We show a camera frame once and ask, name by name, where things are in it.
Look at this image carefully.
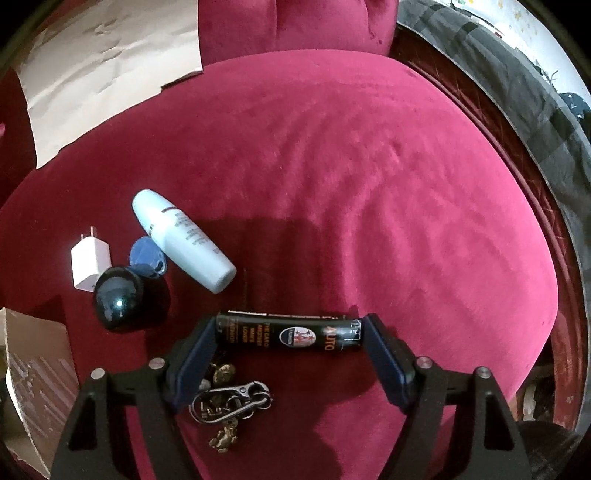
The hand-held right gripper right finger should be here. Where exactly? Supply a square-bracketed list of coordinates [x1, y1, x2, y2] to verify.
[360, 313, 541, 480]

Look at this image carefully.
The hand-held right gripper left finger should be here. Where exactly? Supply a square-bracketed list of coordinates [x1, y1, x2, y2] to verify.
[50, 314, 220, 480]

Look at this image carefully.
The metal carabiner keychain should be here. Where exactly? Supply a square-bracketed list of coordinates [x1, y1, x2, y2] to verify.
[189, 362, 275, 449]

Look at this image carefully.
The dark glossy ball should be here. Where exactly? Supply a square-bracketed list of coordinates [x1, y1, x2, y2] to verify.
[95, 265, 145, 332]

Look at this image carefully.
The black labelled cylinder tube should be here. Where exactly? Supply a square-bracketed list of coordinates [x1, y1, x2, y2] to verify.
[216, 311, 365, 358]

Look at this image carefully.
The light blue roll-on bottle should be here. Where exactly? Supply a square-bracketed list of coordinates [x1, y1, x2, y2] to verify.
[131, 188, 238, 294]

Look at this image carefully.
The white charger plug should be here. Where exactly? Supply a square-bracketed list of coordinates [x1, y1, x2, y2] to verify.
[71, 225, 113, 293]

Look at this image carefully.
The cardboard box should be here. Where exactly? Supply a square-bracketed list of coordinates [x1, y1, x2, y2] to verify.
[0, 307, 77, 478]

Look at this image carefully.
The red velvet sofa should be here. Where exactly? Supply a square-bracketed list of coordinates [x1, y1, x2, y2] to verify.
[0, 0, 561, 480]

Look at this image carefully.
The brown paper sheet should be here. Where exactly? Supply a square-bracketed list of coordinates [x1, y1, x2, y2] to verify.
[14, 0, 204, 169]

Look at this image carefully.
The grey checkered blanket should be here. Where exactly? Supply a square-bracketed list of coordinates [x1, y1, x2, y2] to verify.
[397, 0, 591, 259]

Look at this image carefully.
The white patterned cloth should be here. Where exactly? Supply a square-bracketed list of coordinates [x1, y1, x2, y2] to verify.
[443, 0, 587, 107]

